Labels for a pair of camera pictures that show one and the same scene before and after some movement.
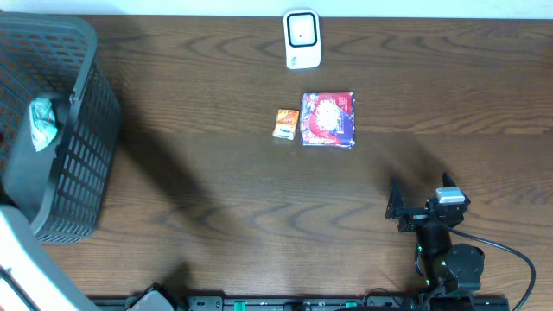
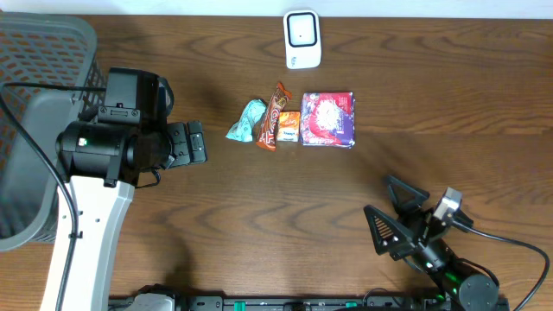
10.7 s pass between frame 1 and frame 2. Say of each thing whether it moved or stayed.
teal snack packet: moved
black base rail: stayed
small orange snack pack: stayed
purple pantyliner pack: stayed
